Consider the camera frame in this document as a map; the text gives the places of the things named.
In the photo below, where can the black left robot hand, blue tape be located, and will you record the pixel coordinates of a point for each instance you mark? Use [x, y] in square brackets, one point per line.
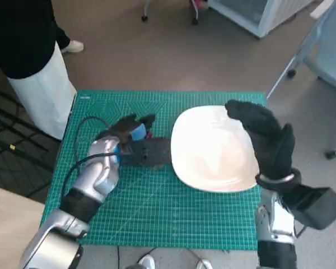
[126, 129]

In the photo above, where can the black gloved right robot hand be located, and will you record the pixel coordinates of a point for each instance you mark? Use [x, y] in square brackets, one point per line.
[271, 145]

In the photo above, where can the red toy grape bunch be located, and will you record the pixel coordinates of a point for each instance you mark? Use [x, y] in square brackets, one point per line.
[149, 136]

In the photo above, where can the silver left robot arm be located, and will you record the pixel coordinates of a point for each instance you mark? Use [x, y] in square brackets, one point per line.
[98, 173]

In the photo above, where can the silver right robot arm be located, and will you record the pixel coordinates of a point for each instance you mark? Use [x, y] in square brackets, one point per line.
[280, 224]

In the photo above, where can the white square plate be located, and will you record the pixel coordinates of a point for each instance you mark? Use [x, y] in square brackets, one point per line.
[212, 151]

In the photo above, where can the green cutting mat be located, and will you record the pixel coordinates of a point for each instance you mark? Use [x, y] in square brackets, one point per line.
[170, 213]

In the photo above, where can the person's white shoe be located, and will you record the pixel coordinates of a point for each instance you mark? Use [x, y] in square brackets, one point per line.
[74, 46]

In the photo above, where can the pale blue mesh chair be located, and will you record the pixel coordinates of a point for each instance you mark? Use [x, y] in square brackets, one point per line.
[330, 56]

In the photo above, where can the rolling chair with casters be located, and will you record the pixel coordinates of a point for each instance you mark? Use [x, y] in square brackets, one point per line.
[144, 18]

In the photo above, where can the white perforated cabinet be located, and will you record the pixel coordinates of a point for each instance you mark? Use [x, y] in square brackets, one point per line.
[268, 16]

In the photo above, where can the person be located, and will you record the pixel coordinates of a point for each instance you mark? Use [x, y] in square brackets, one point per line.
[22, 42]

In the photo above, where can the white flat panel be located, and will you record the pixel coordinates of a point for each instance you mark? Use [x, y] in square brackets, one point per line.
[321, 10]

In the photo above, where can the pink object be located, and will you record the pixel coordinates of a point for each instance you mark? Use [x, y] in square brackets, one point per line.
[198, 4]

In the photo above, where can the light wooden board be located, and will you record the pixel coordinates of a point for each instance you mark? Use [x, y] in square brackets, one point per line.
[11, 229]

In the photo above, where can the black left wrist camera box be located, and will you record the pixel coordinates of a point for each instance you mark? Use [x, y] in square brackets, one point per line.
[148, 151]

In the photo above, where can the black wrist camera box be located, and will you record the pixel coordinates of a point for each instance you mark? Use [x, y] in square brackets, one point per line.
[148, 151]
[319, 207]

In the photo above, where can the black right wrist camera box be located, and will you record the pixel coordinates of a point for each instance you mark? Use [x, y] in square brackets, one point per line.
[319, 207]

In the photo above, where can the black metal frame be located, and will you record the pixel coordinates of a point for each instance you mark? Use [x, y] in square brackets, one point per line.
[16, 134]

